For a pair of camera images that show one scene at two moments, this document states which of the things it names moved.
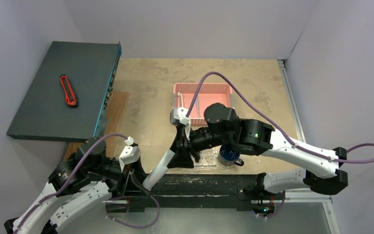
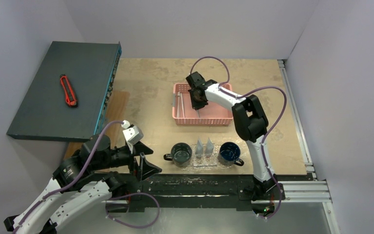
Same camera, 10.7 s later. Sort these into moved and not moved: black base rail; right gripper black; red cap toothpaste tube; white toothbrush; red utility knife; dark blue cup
Moved: red cap toothpaste tube; right gripper black
Not moved: black base rail; red utility knife; white toothbrush; dark blue cup
